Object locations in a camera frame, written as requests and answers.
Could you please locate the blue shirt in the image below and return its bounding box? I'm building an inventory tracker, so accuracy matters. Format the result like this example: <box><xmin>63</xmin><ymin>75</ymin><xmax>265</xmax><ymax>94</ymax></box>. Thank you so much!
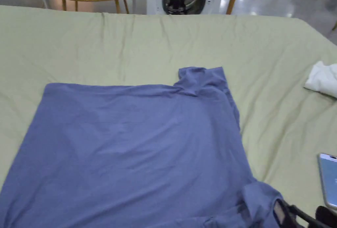
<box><xmin>0</xmin><ymin>66</ymin><xmax>287</xmax><ymax>228</ymax></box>

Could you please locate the smartphone with pale case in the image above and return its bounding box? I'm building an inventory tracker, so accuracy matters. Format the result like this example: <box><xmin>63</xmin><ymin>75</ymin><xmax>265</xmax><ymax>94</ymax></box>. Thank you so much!
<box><xmin>317</xmin><ymin>153</ymin><xmax>337</xmax><ymax>209</ymax></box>

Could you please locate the white cloth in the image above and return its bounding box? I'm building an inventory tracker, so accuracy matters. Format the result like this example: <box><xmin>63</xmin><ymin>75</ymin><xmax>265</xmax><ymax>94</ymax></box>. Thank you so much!
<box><xmin>303</xmin><ymin>61</ymin><xmax>337</xmax><ymax>95</ymax></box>

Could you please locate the bed with pale green sheet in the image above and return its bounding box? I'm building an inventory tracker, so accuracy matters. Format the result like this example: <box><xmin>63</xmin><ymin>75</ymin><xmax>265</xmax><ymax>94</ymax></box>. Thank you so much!
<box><xmin>0</xmin><ymin>5</ymin><xmax>337</xmax><ymax>228</ymax></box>

